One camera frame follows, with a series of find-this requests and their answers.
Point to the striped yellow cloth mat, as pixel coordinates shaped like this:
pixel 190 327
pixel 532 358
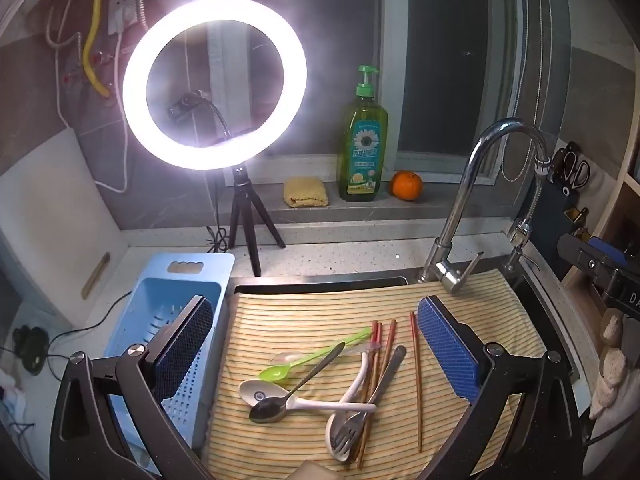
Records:
pixel 264 326

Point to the white ceramic logo spoon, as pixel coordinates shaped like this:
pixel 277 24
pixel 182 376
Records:
pixel 254 390

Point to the white ceramic soup spoon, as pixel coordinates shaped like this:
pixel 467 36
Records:
pixel 337 418

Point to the dark metal spoon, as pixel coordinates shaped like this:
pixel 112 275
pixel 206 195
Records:
pixel 273 408

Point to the chrome kitchen faucet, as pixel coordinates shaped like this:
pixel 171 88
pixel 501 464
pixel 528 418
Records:
pixel 437 266

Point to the white wall socket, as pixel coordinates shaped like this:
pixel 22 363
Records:
pixel 120 15

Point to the orange fruit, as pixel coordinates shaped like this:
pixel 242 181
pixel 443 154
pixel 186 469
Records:
pixel 406 185

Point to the clear plastic spoon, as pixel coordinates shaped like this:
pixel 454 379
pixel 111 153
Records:
pixel 293 357

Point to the metal fork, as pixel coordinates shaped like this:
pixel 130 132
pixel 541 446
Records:
pixel 349 433

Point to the green plastic spoon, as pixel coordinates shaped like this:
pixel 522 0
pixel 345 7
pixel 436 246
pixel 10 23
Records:
pixel 276 373

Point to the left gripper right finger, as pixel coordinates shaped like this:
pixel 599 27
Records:
pixel 543 440

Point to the green dish soap bottle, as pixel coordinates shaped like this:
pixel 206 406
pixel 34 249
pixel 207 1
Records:
pixel 362 159

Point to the white cutting board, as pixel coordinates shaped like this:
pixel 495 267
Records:
pixel 57 236

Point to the yellow sponge cloth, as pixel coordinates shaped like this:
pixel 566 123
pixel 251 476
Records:
pixel 305 192

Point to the gloved right hand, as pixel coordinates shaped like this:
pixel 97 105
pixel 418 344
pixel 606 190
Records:
pixel 619 334

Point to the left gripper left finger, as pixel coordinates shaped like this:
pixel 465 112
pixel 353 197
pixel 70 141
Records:
pixel 87 441

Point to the blue plastic drain basket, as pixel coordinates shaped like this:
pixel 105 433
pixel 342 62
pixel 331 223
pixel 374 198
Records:
pixel 163 289

